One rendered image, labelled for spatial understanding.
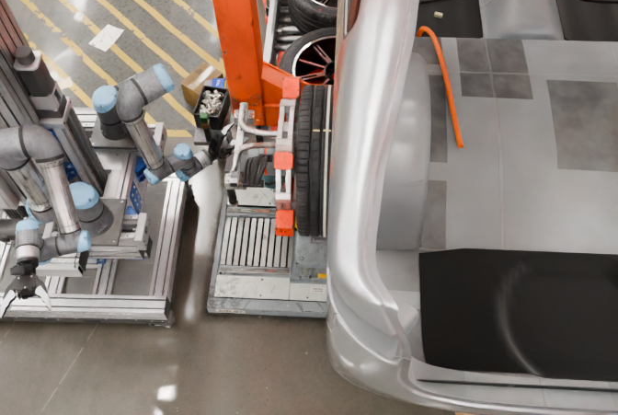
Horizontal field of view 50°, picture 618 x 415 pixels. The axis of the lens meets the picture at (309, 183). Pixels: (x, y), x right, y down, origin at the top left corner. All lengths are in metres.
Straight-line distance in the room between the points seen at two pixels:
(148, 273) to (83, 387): 0.63
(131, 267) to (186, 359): 0.54
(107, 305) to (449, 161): 1.78
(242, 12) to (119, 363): 1.82
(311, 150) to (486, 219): 0.75
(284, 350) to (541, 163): 1.54
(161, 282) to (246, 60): 1.17
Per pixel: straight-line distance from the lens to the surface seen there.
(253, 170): 2.66
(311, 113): 2.63
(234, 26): 2.92
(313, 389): 3.35
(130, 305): 3.37
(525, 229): 2.74
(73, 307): 3.47
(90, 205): 2.74
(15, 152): 2.44
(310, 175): 2.57
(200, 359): 3.44
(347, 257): 1.78
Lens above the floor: 3.23
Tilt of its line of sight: 57 degrees down
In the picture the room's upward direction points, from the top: 2 degrees counter-clockwise
